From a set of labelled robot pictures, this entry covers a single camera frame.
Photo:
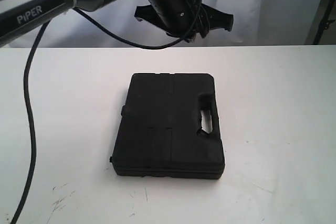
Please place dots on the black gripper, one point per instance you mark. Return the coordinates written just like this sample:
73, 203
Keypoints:
175, 17

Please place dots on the black plastic tool case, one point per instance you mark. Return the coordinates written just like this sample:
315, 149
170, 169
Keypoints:
169, 128

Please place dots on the white backdrop curtain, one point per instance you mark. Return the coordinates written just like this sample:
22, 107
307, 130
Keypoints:
256, 23

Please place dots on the black stand pole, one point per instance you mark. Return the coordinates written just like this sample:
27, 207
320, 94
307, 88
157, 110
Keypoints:
325, 22

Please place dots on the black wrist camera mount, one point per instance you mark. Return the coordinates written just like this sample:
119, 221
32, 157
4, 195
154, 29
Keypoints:
217, 19

